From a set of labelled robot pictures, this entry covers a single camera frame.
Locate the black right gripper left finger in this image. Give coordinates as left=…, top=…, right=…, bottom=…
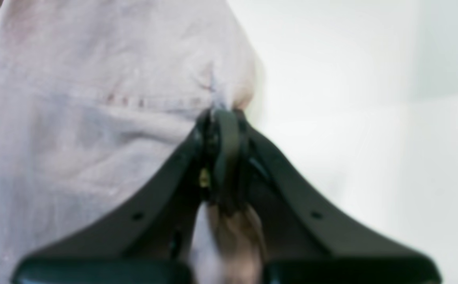
left=12, top=110, right=210, bottom=284

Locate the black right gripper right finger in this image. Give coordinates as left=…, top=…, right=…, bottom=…
left=213, top=110, right=442, bottom=284

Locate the mauve t-shirt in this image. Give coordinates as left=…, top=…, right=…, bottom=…
left=0, top=0, right=255, bottom=284

